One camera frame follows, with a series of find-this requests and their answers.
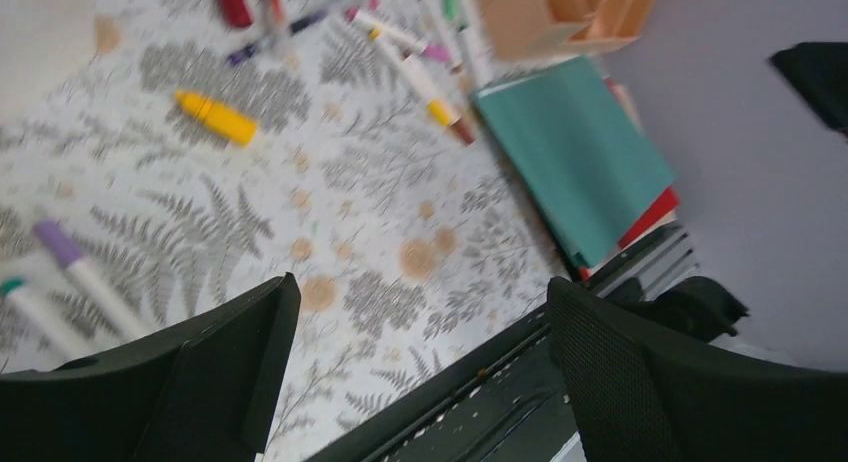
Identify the purple clear pen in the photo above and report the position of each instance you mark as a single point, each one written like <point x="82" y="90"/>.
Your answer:
<point x="266" y="42"/>

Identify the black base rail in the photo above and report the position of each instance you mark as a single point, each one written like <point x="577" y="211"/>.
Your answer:
<point x="505" y="401"/>

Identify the teal file folder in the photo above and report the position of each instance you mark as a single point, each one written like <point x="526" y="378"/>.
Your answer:
<point x="591" y="170"/>

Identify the purple capped white marker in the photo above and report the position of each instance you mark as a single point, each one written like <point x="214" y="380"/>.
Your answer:
<point x="82" y="272"/>

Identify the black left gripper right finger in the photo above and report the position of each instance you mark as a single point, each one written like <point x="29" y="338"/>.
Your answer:
<point x="643" y="392"/>

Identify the red file folder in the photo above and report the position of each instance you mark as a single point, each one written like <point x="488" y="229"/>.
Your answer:
<point x="662" y="210"/>

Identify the yellow capped white marker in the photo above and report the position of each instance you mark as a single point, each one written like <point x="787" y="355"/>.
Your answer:
<point x="390" y="54"/>

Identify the dark red capped white marker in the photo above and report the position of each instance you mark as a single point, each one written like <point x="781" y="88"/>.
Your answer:
<point x="457" y="124"/>

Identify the floral desk mat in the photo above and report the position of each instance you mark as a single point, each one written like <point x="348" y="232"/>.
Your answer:
<point x="411" y="249"/>

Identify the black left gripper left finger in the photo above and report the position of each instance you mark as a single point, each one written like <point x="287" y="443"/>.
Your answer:
<point x="205" y="389"/>

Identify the pink capped white marker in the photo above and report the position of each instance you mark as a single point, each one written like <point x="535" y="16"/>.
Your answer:
<point x="406" y="40"/>

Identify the yellow ink bottle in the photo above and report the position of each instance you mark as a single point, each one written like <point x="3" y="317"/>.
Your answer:
<point x="217" y="117"/>

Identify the teal capped white marker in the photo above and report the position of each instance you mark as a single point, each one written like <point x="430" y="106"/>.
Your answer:
<point x="38" y="310"/>

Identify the peach plastic file organizer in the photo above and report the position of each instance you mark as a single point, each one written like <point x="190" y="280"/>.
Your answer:
<point x="534" y="29"/>

